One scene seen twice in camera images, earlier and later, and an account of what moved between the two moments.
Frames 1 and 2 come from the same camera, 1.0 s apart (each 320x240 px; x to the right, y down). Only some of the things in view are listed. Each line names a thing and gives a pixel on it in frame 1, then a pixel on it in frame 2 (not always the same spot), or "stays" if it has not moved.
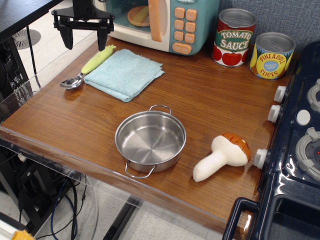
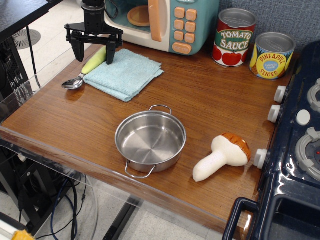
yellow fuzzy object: x=22 y=235 stays
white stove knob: x=260 y=158 stays
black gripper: x=82 y=14 → x=94 y=30
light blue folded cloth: x=123 y=74 stays
